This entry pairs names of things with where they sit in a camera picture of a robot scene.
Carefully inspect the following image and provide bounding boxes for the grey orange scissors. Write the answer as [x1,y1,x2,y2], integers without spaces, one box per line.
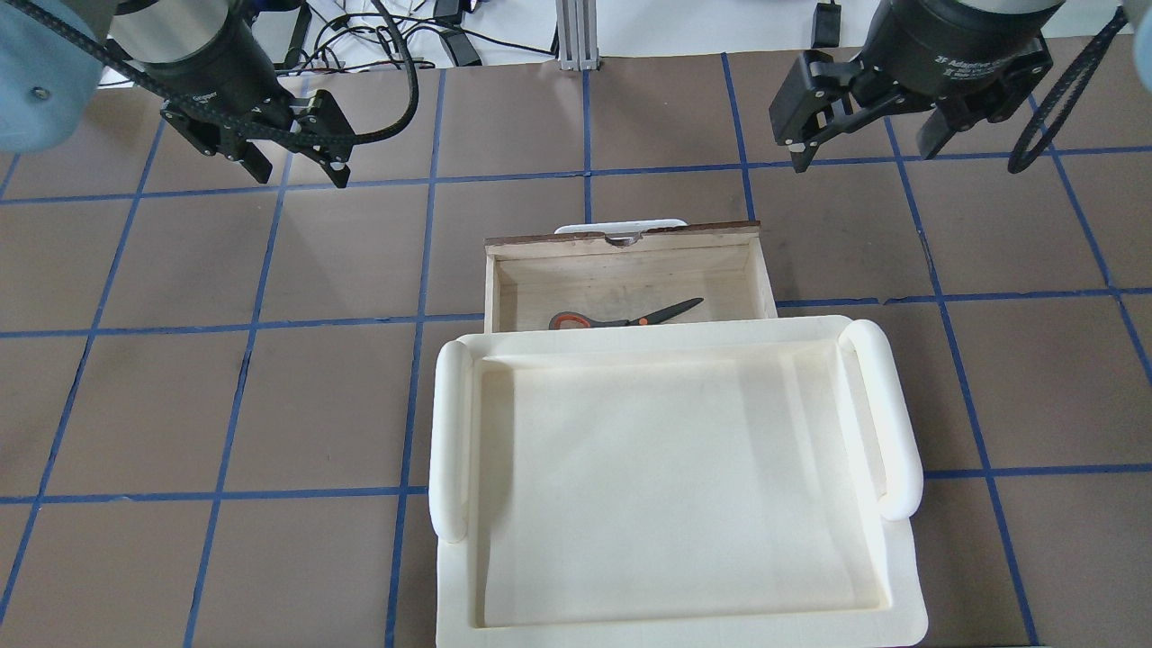
[546,296,705,329]

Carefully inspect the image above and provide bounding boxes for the aluminium frame post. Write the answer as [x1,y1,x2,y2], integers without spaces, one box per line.
[555,0,601,71]

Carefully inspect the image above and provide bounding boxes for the cream plastic tray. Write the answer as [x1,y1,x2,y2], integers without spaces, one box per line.
[429,316,929,647]

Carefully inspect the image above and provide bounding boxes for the small black power brick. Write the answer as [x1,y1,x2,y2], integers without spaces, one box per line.
[811,1,842,48]

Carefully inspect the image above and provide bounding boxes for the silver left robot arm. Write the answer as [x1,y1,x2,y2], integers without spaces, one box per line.
[1,1,351,153]

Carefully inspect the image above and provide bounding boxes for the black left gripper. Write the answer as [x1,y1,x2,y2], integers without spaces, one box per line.
[108,0,354,190]

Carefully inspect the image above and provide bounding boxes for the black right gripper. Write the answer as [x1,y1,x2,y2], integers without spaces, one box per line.
[770,1,1055,174]

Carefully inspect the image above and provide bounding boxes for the light wooden drawer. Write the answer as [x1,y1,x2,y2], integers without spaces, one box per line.
[484,219,778,333]

